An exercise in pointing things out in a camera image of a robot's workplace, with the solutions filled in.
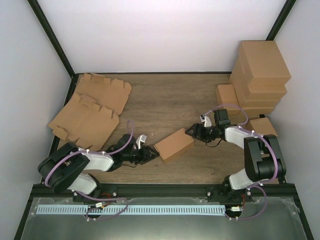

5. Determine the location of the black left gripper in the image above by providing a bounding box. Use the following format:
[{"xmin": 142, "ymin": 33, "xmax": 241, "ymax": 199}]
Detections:
[{"xmin": 122, "ymin": 145, "xmax": 160, "ymax": 165}]

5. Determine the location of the cardboard box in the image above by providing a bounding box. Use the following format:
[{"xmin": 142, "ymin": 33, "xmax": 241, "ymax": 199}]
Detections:
[{"xmin": 154, "ymin": 128, "xmax": 195, "ymax": 163}]

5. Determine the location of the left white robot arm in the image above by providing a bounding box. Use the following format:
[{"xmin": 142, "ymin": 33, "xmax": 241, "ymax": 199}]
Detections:
[{"xmin": 37, "ymin": 134, "xmax": 160, "ymax": 202}]

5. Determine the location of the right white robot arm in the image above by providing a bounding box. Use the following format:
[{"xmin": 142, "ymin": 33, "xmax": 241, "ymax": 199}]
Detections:
[{"xmin": 185, "ymin": 109, "xmax": 287, "ymax": 202}]

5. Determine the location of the small folded box left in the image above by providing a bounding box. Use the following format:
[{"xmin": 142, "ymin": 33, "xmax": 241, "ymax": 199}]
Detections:
[{"xmin": 216, "ymin": 84, "xmax": 240, "ymax": 116}]

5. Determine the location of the small folded box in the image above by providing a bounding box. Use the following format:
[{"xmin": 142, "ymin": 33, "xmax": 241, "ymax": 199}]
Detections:
[
  {"xmin": 216, "ymin": 84, "xmax": 240, "ymax": 116},
  {"xmin": 245, "ymin": 117, "xmax": 278, "ymax": 137}
]

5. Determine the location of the small folded box front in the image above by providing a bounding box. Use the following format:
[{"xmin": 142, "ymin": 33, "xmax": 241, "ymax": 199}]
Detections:
[{"xmin": 245, "ymin": 117, "xmax": 278, "ymax": 137}]

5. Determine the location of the top large folded box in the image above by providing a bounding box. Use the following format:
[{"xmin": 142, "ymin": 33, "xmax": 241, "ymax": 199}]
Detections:
[{"xmin": 238, "ymin": 40, "xmax": 291, "ymax": 86}]

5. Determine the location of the flat cardboard blank stack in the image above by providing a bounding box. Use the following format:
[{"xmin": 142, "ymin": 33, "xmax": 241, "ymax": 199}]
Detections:
[{"xmin": 75, "ymin": 73, "xmax": 132, "ymax": 116}]

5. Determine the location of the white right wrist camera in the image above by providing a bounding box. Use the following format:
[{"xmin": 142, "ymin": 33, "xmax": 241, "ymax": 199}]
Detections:
[{"xmin": 200, "ymin": 114, "xmax": 212, "ymax": 128}]

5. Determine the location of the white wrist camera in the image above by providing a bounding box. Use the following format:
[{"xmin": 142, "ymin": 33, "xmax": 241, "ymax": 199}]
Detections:
[
  {"xmin": 200, "ymin": 114, "xmax": 212, "ymax": 128},
  {"xmin": 135, "ymin": 134, "xmax": 147, "ymax": 150}
]

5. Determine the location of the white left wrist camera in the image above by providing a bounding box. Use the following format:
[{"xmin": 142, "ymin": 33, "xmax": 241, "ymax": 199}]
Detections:
[{"xmin": 135, "ymin": 134, "xmax": 147, "ymax": 150}]

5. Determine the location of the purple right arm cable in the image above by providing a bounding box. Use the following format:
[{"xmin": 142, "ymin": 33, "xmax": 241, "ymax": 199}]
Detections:
[{"xmin": 203, "ymin": 103, "xmax": 280, "ymax": 221}]

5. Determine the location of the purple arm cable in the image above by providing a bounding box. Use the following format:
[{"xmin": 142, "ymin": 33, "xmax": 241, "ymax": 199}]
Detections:
[
  {"xmin": 44, "ymin": 119, "xmax": 136, "ymax": 201},
  {"xmin": 203, "ymin": 103, "xmax": 280, "ymax": 221}
]

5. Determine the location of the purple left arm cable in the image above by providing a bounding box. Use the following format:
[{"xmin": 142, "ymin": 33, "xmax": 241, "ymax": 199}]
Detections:
[{"xmin": 44, "ymin": 119, "xmax": 136, "ymax": 201}]

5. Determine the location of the black aluminium frame rail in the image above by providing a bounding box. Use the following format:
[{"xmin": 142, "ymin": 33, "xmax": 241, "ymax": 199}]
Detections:
[{"xmin": 29, "ymin": 183, "xmax": 298, "ymax": 202}]

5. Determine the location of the light blue slotted cable duct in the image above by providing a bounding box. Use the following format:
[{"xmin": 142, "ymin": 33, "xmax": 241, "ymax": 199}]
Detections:
[{"xmin": 36, "ymin": 204, "xmax": 226, "ymax": 216}]

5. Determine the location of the left black frame post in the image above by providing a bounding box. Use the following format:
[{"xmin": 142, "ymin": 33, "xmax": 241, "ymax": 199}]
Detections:
[{"xmin": 26, "ymin": 0, "xmax": 76, "ymax": 76}]

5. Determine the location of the black frame post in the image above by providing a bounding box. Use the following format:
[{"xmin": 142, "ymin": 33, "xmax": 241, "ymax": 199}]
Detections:
[
  {"xmin": 265, "ymin": 0, "xmax": 297, "ymax": 41},
  {"xmin": 26, "ymin": 0, "xmax": 76, "ymax": 76}
]

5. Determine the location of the right black frame post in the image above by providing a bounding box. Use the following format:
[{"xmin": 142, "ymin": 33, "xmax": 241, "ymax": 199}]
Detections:
[{"xmin": 265, "ymin": 0, "xmax": 297, "ymax": 41}]

